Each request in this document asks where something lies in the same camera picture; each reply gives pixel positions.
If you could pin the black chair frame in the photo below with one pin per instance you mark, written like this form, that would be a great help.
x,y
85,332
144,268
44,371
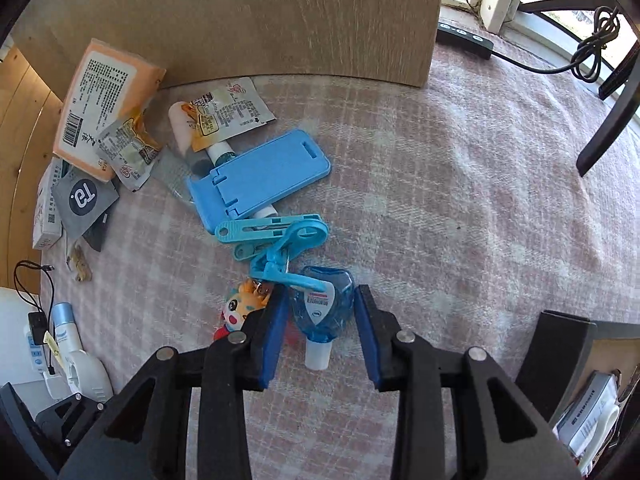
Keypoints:
x,y
610,125

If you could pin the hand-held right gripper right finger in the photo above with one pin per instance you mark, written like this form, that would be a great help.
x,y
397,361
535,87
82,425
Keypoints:
x,y
367,340

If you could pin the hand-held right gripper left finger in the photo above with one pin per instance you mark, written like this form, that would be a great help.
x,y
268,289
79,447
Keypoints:
x,y
272,340

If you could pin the black storage box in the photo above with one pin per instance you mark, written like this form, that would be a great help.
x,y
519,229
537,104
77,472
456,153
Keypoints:
x,y
560,350

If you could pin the black packet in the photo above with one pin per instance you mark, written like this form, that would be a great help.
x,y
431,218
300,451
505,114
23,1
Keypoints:
x,y
97,235

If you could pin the yellow label strip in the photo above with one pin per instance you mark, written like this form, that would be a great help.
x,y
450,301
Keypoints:
x,y
50,345

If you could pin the wooden side panel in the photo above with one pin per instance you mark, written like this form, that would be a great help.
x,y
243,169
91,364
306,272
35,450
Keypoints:
x,y
25,135

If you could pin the cream white tube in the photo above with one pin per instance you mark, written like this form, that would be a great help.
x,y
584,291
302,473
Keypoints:
x,y
180,125

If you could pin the blue plastic clip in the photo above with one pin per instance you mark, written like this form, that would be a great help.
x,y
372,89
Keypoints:
x,y
280,232

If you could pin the white power strip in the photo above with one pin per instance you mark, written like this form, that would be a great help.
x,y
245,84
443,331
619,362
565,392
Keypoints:
x,y
37,360

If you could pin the white printed box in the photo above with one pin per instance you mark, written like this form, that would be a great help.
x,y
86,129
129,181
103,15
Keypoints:
x,y
45,220

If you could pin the clear plastic packet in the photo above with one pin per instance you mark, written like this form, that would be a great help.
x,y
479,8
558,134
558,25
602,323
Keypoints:
x,y
172,175

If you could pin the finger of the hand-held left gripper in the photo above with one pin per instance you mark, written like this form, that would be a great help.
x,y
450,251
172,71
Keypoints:
x,y
75,417

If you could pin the orange tissue pack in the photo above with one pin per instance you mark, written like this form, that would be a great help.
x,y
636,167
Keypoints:
x,y
100,90

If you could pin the blue phone stand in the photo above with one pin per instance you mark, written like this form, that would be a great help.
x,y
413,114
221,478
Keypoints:
x,y
260,175

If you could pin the blue hand sanitizer bottle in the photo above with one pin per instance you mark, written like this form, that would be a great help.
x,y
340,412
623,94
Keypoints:
x,y
320,310

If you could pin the black charger plug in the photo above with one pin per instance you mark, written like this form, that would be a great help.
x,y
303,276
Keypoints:
x,y
36,327

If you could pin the grey printed packet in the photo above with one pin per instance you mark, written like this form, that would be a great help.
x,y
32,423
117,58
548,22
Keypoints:
x,y
82,197

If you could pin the black power strip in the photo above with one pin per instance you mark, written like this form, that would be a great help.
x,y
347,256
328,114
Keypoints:
x,y
465,37

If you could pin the light wooden board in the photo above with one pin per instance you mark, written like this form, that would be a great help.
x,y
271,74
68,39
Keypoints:
x,y
250,20

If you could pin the torn snack packet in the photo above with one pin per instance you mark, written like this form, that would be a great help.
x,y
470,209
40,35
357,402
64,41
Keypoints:
x,y
127,150
230,110

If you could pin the white blue spray bottle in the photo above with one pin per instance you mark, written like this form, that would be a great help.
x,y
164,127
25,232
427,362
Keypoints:
x,y
67,330

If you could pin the white labelled box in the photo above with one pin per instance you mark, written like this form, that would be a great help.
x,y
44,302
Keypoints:
x,y
585,405

